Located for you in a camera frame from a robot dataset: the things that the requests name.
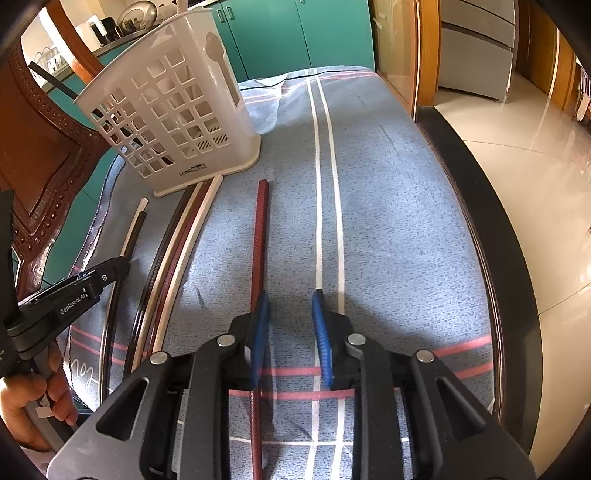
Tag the blue striped cloth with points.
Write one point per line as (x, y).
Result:
(392, 230)

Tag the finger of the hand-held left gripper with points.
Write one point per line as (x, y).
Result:
(113, 270)
(7, 230)

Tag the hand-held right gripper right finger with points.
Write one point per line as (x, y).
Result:
(323, 341)

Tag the carved wooden chair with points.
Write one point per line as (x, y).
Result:
(41, 152)

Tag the brown wooden door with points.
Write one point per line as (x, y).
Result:
(542, 50)

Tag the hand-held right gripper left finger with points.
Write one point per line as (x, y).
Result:
(261, 341)

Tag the grey refrigerator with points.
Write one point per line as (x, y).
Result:
(475, 55)

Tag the person's left hand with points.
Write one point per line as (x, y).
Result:
(18, 406)

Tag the white dish rack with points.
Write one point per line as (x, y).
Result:
(48, 60)

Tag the wooden doorway frame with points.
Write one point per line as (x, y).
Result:
(567, 74)

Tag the white plastic utensil basket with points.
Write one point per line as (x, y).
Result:
(231, 92)

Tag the dark red chopstick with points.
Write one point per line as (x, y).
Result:
(162, 277)
(260, 230)

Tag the wood-framed glass door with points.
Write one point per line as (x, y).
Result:
(401, 55)

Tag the steel bowl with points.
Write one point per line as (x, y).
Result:
(138, 18)

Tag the black chopstick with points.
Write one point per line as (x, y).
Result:
(55, 83)
(108, 332)
(138, 318)

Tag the black kitchen appliance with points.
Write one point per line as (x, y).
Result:
(106, 30)

